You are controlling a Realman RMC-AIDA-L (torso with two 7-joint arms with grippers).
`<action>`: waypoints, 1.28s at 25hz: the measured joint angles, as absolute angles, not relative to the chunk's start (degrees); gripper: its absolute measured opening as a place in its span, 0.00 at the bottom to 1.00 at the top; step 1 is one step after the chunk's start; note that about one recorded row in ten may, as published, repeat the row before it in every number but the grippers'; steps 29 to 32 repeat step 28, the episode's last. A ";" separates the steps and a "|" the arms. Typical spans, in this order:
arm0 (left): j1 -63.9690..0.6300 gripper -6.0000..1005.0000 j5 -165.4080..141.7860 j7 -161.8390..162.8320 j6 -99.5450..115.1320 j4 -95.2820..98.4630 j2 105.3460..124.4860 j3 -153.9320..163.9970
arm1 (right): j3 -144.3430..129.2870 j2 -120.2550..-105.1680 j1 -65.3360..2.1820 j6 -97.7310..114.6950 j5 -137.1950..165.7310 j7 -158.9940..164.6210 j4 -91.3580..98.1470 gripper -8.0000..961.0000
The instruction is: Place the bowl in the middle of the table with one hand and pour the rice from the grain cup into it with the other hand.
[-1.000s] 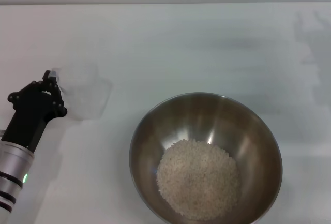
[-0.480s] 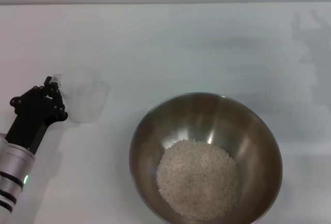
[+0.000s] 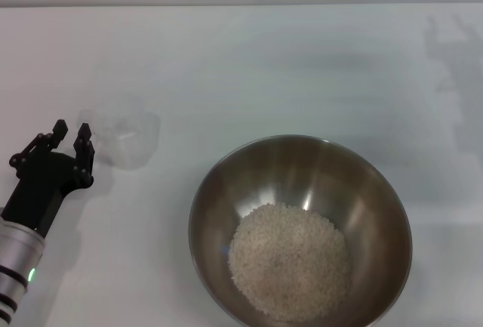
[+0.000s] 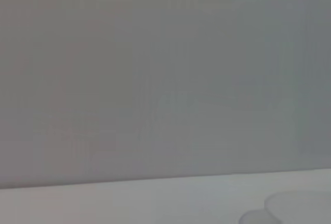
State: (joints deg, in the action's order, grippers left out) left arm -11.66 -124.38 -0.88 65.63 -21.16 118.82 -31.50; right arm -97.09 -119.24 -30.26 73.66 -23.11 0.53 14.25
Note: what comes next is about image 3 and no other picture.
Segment clear plastic measuring cup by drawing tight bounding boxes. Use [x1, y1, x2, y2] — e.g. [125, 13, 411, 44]
[77, 94, 162, 171]

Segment stainless steel mixing bowl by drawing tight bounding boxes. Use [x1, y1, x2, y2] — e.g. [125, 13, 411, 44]
[187, 134, 413, 327]

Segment white rice grains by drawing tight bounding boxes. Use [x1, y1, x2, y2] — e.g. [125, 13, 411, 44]
[228, 203, 347, 322]

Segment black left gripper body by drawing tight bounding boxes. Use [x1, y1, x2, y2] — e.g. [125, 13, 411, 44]
[0, 151, 95, 239]

